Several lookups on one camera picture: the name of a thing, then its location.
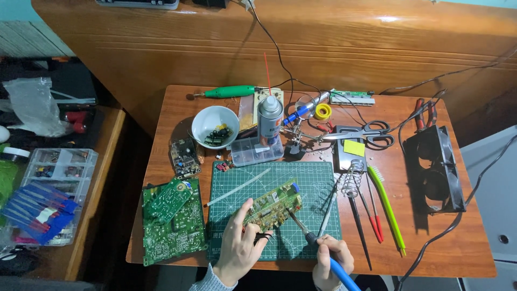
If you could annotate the person's right hand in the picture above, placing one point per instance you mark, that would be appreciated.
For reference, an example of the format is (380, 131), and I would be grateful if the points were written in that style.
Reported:
(331, 266)

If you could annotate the green rotary tool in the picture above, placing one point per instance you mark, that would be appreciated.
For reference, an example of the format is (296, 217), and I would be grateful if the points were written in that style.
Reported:
(230, 91)

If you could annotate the small red components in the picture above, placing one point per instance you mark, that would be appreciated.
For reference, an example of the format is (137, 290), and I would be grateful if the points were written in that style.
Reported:
(224, 166)

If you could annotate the blue pouch of files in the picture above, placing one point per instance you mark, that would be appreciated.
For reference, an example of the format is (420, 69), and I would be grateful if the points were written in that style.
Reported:
(38, 210)

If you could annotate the grey metal pen tool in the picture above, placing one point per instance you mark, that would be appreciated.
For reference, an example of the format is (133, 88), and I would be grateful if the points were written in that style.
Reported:
(329, 210)

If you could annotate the yellow-green populated circuit board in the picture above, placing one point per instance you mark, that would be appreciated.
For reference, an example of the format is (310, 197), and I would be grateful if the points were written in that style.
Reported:
(272, 204)

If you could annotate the person's right fingers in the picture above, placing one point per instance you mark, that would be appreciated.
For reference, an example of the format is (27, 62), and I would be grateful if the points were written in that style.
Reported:
(337, 248)

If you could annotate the clear plastic bag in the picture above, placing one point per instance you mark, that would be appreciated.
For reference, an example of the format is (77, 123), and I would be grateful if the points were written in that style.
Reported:
(34, 107)

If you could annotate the silver spray can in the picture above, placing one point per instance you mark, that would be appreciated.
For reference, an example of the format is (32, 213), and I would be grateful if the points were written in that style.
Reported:
(269, 121)

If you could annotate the small green circuit board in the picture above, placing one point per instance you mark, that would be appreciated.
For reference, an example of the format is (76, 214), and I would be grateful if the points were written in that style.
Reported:
(169, 200)

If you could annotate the small black power board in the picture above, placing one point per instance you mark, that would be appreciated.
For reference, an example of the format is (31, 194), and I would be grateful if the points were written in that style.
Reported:
(184, 157)

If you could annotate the white appliance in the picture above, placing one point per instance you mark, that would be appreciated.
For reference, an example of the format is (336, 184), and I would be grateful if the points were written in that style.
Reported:
(495, 194)

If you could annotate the heap of electronic components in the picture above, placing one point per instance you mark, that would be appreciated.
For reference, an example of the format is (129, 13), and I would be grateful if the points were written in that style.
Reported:
(218, 135)

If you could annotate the white ceramic bowl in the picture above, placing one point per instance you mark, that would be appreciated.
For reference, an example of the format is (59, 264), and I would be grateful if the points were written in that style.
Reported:
(210, 119)

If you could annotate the black double fan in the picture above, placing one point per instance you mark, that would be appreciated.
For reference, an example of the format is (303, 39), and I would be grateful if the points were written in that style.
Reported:
(444, 169)

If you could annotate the yellow tape roll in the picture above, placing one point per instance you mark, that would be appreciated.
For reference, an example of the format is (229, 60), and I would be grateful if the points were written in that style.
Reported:
(319, 112)

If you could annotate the helping hands magnifier stand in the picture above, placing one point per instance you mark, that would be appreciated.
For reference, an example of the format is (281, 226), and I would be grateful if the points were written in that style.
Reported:
(297, 139)

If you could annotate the yellow sponge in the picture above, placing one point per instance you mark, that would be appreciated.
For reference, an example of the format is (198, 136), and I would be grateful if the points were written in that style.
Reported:
(354, 148)

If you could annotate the green cutting mat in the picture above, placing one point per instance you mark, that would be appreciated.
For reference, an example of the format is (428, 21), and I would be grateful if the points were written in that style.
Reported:
(307, 178)

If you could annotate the black soldering iron stand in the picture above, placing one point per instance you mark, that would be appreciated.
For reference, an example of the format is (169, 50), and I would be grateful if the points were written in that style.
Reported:
(352, 178)

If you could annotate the clear compartment organizer box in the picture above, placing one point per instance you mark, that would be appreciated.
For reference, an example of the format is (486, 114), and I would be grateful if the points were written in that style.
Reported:
(60, 165)

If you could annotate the white plastic rod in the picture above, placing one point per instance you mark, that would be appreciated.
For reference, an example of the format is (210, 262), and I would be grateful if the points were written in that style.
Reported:
(238, 188)

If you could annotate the brown wooden headboard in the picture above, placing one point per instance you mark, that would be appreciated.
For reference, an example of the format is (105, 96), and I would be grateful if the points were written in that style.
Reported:
(323, 44)

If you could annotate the red alligator clips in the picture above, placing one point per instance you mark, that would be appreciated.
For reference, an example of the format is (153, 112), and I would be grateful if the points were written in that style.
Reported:
(324, 127)

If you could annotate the large green circuit board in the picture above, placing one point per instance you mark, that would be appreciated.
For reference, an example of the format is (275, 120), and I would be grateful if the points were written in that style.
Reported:
(177, 238)

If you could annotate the blue and silver desoldering pump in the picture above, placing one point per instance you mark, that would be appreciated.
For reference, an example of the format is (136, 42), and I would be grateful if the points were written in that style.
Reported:
(301, 112)

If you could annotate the thin black probe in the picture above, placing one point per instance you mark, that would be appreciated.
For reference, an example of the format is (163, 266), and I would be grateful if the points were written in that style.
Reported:
(359, 226)

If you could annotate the grey keyboard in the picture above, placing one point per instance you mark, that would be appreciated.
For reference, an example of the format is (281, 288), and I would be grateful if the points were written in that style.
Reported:
(137, 3)

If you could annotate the lime green brush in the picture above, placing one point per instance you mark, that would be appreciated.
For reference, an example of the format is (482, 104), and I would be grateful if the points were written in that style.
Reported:
(387, 206)

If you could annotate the narrow green connector board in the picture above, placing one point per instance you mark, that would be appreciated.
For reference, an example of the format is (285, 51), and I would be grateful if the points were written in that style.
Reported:
(351, 98)

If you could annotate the clear plastic parts box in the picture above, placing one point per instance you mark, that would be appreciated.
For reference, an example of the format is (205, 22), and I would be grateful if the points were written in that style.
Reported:
(256, 152)

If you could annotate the wooden side table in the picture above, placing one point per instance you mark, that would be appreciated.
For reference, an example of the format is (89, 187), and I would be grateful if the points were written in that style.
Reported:
(97, 202)

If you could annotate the person's left hand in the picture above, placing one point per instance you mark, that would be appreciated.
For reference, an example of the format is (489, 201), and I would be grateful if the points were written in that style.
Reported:
(232, 250)

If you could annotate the black tweezers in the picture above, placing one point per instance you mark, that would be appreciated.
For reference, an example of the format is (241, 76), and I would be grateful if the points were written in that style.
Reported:
(262, 237)

